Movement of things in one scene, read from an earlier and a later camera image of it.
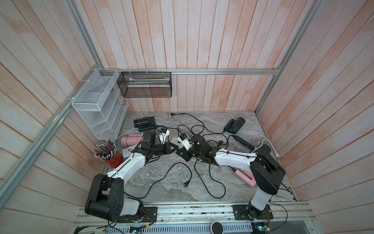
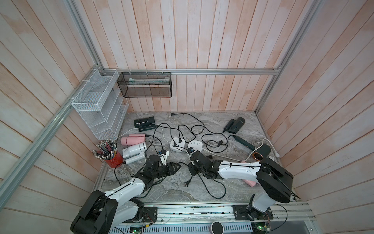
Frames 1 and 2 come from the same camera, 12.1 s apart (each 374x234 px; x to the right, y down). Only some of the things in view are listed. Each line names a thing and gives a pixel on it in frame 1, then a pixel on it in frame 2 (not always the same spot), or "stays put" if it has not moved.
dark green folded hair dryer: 233,126 stays put
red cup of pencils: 107,150 stays put
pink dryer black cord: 213,177 stays put
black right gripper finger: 186,155 → 193,169
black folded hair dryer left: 145,123 stays put
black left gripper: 167,147 → 170,166
